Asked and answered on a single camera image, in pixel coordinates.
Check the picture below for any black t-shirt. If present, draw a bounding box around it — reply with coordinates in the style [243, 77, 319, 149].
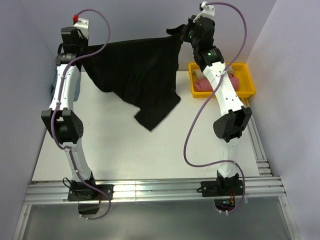
[80, 25, 184, 131]

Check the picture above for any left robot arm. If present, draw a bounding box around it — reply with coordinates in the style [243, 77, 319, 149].
[41, 24, 98, 200]

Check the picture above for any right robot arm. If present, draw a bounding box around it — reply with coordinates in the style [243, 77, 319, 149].
[182, 15, 252, 195]

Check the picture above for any blue crumpled t-shirt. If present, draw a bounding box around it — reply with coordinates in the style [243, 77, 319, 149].
[49, 70, 81, 102]

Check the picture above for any beige rolled t-shirt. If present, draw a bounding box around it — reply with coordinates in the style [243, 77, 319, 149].
[193, 66, 235, 80]

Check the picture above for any pink rolled t-shirt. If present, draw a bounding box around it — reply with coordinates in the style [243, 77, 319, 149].
[193, 73, 240, 92]

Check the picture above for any yellow plastic bin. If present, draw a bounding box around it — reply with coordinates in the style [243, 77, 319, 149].
[188, 62, 256, 99]

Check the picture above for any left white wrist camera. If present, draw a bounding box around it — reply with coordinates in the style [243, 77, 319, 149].
[72, 14, 90, 39]

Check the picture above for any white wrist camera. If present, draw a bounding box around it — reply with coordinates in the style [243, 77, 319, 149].
[72, 14, 90, 39]
[193, 1, 215, 23]

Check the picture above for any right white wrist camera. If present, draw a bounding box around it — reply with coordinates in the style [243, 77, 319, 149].
[193, 1, 215, 23]

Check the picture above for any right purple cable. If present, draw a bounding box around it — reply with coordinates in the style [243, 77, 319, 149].
[183, 1, 249, 215]

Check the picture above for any purple cable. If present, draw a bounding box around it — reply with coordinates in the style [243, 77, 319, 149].
[183, 1, 249, 215]
[49, 9, 112, 221]

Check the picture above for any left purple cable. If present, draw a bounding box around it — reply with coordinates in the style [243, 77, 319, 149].
[49, 9, 112, 221]

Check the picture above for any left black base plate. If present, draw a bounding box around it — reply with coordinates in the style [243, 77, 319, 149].
[67, 181, 114, 202]

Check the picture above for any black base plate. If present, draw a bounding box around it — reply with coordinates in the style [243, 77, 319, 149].
[196, 178, 244, 197]
[67, 181, 114, 202]

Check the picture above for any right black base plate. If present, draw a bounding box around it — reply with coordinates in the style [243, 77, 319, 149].
[196, 178, 244, 197]

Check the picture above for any aluminium mounting rail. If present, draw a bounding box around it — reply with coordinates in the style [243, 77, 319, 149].
[23, 176, 286, 205]

